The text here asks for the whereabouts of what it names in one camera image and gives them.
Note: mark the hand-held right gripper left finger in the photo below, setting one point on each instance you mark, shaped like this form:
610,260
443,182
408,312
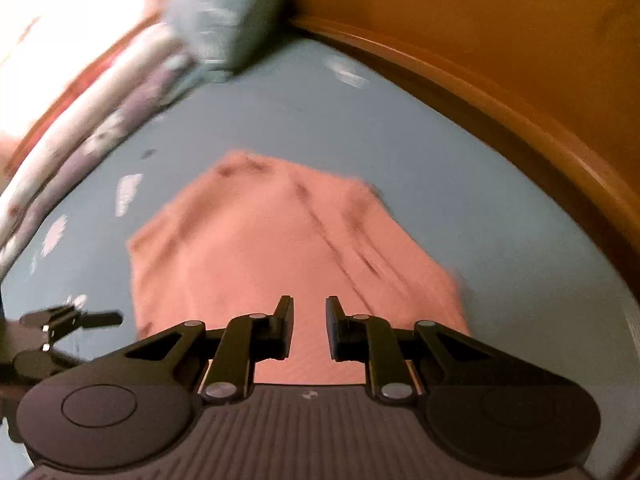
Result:
286,327

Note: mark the pink striped curtain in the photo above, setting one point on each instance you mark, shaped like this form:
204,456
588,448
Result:
60,25

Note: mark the blue printed pillow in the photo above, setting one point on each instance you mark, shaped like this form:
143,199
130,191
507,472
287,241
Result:
225,10

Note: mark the orange striped sweater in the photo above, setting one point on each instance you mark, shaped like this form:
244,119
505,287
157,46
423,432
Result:
260,240

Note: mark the wooden headboard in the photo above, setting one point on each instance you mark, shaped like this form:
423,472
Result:
500,35

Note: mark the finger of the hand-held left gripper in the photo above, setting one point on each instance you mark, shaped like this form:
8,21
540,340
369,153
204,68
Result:
95,319

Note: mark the folded floral quilt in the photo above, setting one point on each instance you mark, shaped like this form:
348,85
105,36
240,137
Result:
90,125

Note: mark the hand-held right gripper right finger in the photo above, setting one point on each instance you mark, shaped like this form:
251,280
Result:
332,327

